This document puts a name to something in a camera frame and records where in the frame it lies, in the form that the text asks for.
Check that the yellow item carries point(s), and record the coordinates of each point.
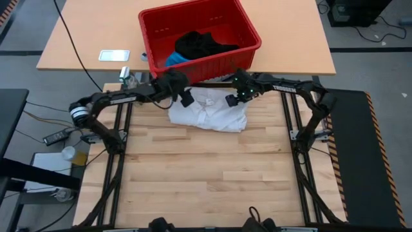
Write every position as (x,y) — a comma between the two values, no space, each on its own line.
(80,158)

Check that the black device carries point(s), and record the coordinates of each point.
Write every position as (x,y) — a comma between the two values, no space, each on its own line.
(161,225)
(257,225)

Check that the black power adapter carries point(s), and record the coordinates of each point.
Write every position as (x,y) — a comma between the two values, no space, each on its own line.
(56,137)

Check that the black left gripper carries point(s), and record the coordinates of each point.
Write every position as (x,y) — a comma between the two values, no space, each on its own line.
(172,83)

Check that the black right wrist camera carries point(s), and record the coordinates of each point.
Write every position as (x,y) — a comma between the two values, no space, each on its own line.
(231,100)

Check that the black hazard striped floor mat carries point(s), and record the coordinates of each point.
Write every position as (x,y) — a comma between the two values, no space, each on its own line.
(360,154)

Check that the black frame rail with plates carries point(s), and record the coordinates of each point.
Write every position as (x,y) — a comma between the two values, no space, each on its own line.
(209,229)

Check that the clear plastic cup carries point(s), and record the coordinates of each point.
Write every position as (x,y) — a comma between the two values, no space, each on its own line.
(62,195)

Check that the hazard striped floor strip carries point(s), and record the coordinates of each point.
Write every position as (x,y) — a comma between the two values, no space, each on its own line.
(9,8)

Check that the light wooden desk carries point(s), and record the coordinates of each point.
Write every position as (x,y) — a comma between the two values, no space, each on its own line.
(96,25)

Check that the white box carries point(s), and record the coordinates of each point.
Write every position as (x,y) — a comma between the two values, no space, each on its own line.
(48,164)

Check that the black equipment cabinet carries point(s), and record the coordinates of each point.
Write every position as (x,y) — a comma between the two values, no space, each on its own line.
(360,13)

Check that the black garment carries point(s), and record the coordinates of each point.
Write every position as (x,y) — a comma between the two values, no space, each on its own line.
(199,45)

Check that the white paper cup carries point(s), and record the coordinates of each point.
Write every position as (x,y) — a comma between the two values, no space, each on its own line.
(68,152)

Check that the black table beam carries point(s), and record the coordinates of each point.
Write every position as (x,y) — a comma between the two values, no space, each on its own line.
(32,174)

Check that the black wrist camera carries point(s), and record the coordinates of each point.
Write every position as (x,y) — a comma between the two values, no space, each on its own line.
(231,100)
(187,99)

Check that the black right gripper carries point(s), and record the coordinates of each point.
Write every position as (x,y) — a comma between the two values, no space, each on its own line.
(246,85)

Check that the white card on desk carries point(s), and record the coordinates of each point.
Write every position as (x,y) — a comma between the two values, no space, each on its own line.
(114,55)

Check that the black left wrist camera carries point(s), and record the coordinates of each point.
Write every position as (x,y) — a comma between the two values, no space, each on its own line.
(187,99)

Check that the black side table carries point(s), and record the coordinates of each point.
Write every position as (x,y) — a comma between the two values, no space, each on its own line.
(11,112)

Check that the black frame crossbar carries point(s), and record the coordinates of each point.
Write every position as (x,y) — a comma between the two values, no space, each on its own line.
(209,85)

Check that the red plastic laundry bin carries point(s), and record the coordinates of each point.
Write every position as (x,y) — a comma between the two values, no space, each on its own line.
(193,19)

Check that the small grey round object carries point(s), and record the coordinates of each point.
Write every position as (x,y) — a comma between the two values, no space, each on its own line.
(144,57)

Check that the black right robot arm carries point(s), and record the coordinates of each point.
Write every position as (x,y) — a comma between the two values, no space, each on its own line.
(289,87)

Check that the white button shirt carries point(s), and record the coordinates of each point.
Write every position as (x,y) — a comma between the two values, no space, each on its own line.
(212,116)

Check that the blue garment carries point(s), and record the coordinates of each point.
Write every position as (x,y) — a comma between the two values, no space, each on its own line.
(177,59)

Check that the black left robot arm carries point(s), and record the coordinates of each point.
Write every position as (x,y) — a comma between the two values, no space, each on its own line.
(122,96)

